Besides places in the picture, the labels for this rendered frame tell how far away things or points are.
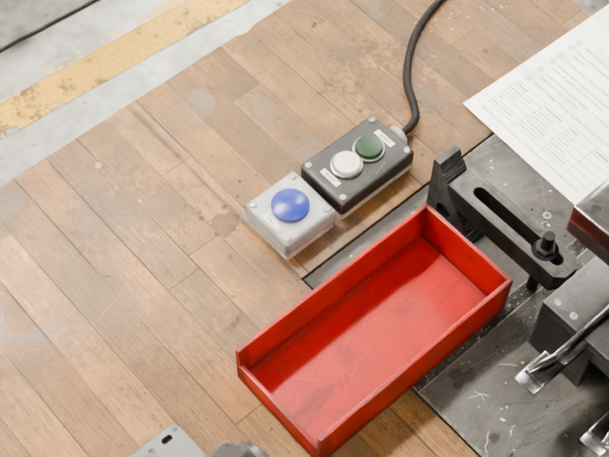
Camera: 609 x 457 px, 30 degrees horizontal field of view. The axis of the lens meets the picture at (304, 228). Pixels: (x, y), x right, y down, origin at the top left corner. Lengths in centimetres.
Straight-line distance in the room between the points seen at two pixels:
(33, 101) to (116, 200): 129
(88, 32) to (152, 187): 140
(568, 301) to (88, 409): 46
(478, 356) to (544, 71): 38
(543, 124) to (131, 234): 47
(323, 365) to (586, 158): 38
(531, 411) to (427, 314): 14
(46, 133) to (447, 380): 148
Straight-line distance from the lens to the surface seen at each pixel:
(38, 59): 258
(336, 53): 134
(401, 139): 124
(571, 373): 113
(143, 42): 257
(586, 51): 138
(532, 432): 111
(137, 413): 111
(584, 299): 109
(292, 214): 116
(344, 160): 120
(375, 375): 111
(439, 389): 112
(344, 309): 114
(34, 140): 244
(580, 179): 127
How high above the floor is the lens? 191
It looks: 58 degrees down
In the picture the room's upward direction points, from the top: 1 degrees clockwise
